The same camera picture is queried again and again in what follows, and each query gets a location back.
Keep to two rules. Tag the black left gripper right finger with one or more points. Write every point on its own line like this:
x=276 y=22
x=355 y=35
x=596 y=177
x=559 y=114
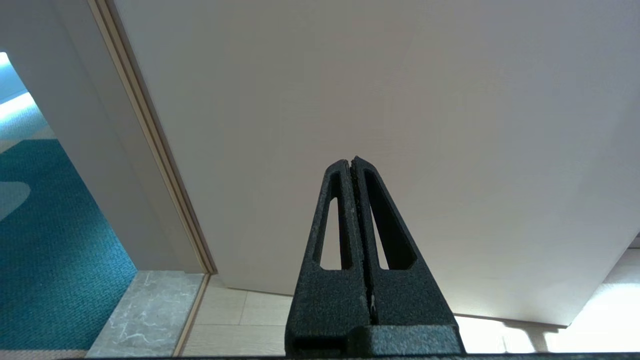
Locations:
x=405 y=300

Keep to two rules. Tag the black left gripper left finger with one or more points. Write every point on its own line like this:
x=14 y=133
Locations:
x=325 y=300

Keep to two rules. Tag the beige room door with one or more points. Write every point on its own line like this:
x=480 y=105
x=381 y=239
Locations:
x=400 y=100

